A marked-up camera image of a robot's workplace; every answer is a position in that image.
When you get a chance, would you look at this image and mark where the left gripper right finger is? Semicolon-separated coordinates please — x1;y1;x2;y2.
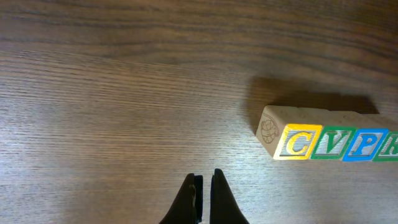
210;169;249;224

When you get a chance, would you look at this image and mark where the green R block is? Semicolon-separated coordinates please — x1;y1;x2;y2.
364;114;397;162

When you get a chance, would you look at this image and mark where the blue P block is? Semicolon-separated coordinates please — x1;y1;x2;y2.
333;111;389;162

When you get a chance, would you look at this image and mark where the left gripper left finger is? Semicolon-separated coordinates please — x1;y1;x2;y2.
159;173;203;224

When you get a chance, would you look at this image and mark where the yellow C block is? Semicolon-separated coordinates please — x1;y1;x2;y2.
256;105;323;160

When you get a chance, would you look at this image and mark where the green V block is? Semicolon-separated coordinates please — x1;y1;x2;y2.
298;107;358;161

